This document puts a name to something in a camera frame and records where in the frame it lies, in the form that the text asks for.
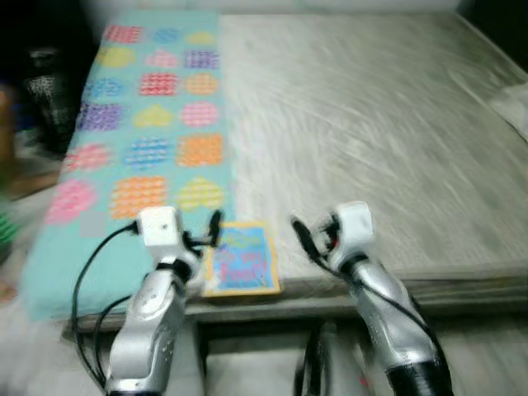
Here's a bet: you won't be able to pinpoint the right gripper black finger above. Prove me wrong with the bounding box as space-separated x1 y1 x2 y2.
290 216 318 263

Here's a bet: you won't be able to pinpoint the yellow-bordered blue children's book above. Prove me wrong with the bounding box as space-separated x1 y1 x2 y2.
202 221 281 298

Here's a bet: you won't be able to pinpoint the robot leg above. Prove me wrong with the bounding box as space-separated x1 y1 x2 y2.
295 322 364 396
169 322 209 396

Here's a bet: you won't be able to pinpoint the robot left leg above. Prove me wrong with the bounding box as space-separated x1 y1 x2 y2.
169 322 209 396

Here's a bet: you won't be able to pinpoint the black tufted headboard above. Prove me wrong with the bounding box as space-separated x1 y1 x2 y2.
458 0 528 67

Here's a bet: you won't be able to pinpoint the robot right leg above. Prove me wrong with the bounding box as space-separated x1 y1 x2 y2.
295 322 364 396

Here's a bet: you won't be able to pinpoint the green plastic stool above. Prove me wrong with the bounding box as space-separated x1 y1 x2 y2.
0 213 19 263

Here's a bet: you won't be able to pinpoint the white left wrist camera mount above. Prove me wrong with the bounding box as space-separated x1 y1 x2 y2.
136 206 199 269

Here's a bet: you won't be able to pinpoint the white pillow green tree print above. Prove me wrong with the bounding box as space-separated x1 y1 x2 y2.
491 78 528 137

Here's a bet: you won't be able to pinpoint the teal blanket colourful dotted shapes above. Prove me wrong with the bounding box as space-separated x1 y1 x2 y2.
21 8 236 323

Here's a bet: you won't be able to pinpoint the quilted grey white mattress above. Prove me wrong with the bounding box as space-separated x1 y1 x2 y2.
62 10 528 331

